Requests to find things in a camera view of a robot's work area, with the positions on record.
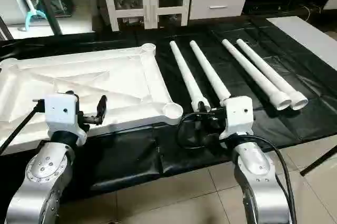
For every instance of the teal and white mop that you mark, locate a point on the teal and white mop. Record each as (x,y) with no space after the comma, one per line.
(32,14)

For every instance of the black work mat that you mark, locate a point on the black work mat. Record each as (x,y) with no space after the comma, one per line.
(131,155)

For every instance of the white plastic table top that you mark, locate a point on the white plastic table top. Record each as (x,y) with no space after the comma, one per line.
(105,77)

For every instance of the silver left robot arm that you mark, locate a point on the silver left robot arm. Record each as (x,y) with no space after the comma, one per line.
(45,182)

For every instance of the small white drawer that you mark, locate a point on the small white drawer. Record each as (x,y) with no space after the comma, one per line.
(331,0)

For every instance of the white plastic table leg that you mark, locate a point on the white plastic table leg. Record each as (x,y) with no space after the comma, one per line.
(208,71)
(269,72)
(253,71)
(184,71)

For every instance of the white flat board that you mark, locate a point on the white flat board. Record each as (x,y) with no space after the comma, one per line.
(310,40)

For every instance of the black storage crate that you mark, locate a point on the black storage crate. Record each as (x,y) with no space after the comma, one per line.
(55,0)

